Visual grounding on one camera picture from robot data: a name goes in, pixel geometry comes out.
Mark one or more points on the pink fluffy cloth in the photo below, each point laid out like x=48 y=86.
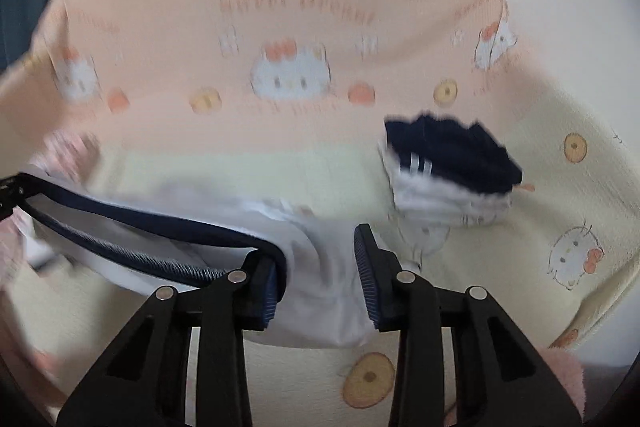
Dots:
x=567 y=384

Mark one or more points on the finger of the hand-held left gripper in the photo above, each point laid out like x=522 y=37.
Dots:
x=12 y=188

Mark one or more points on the folded navy and white garment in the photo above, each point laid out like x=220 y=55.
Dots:
x=450 y=167

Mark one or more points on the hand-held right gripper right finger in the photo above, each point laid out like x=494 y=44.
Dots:
x=368 y=279

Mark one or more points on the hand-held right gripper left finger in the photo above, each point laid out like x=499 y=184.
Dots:
x=266 y=294

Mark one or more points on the printed cartoon cat blanket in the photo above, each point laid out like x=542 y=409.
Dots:
x=300 y=32

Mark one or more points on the white garment with navy trim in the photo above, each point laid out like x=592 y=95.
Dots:
x=320 y=272

